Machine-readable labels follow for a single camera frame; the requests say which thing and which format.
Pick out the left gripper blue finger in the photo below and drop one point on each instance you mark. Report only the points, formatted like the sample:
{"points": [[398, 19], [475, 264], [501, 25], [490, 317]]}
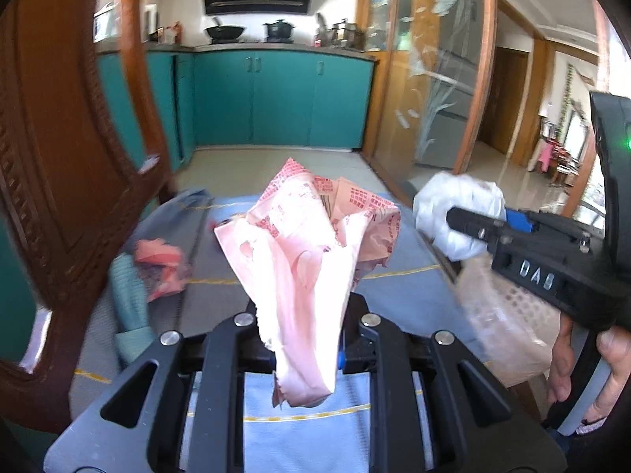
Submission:
{"points": [[341, 359]]}

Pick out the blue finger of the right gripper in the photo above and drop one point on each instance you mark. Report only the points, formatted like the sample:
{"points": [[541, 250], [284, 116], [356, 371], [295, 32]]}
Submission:
{"points": [[519, 221], [490, 231]]}

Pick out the white tissue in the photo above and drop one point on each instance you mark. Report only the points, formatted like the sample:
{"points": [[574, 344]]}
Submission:
{"points": [[444, 191]]}

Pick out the white mesh trash basket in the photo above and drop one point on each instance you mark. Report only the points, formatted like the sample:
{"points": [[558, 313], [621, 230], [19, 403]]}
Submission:
{"points": [[516, 329]]}

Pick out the pink plastic bag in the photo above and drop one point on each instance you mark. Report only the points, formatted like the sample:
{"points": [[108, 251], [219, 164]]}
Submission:
{"points": [[298, 253]]}

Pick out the pink paper ball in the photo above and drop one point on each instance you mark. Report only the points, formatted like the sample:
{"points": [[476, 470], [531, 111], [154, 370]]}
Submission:
{"points": [[163, 268]]}

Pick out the light blue cleaning cloth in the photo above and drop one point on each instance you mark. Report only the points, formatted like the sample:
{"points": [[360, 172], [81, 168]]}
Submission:
{"points": [[129, 297]]}

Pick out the teal kitchen cabinets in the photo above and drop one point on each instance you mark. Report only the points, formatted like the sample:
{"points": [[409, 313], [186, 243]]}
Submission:
{"points": [[263, 96]]}

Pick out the person's right hand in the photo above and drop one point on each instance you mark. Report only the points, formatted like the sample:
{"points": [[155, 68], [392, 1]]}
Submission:
{"points": [[614, 347]]}

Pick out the blue table cloth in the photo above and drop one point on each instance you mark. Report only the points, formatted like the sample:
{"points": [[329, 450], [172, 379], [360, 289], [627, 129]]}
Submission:
{"points": [[135, 424]]}

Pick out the glass sliding door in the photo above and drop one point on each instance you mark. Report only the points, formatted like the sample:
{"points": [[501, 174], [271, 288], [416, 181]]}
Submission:
{"points": [[434, 60]]}

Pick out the steel pot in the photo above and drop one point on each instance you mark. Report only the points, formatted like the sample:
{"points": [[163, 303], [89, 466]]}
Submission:
{"points": [[346, 35]]}

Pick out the dark cooking pot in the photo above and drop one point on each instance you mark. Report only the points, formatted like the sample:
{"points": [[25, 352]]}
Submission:
{"points": [[279, 31]]}

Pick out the brown wooden chair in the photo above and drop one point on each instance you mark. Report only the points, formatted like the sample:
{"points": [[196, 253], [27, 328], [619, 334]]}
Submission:
{"points": [[70, 192]]}

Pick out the black wok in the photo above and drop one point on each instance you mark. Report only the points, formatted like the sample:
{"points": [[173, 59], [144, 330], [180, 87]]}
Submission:
{"points": [[220, 33]]}

